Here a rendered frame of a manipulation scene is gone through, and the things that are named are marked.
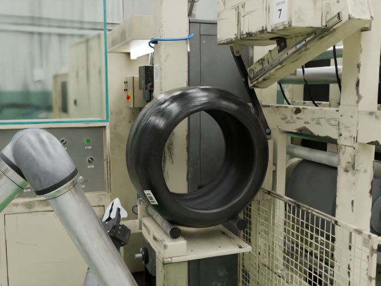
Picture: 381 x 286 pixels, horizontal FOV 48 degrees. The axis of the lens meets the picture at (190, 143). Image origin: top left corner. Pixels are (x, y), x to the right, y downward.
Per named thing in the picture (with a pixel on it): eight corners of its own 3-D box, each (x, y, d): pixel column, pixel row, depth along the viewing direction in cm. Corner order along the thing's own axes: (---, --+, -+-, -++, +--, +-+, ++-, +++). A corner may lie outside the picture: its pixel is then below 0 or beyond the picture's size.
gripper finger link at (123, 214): (126, 204, 150) (120, 228, 145) (114, 196, 147) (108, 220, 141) (132, 202, 149) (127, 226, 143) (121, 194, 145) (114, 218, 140)
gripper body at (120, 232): (116, 232, 148) (108, 265, 140) (98, 221, 143) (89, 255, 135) (132, 227, 144) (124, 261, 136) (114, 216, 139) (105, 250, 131)
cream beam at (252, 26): (215, 45, 193) (215, 12, 191) (263, 46, 202) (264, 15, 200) (290, 26, 137) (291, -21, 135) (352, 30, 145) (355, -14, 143)
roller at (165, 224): (147, 214, 191) (146, 204, 190) (156, 213, 192) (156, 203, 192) (169, 239, 158) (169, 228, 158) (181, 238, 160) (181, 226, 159)
